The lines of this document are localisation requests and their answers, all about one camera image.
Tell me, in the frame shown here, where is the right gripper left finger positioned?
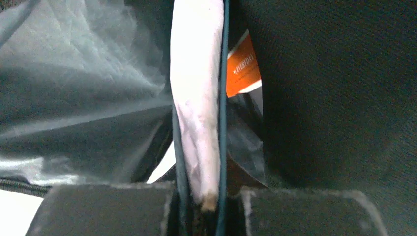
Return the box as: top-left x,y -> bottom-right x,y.
26,167 -> 178,236

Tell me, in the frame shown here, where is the teal hardcover book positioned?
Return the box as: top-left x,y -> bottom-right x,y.
170,0 -> 224,236

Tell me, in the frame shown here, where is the black backpack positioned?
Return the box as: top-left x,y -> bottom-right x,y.
0,0 -> 417,236

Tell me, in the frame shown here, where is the orange Good Morning book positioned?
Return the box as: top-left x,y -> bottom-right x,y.
226,30 -> 262,98

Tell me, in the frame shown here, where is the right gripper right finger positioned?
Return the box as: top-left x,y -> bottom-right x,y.
225,153 -> 388,236

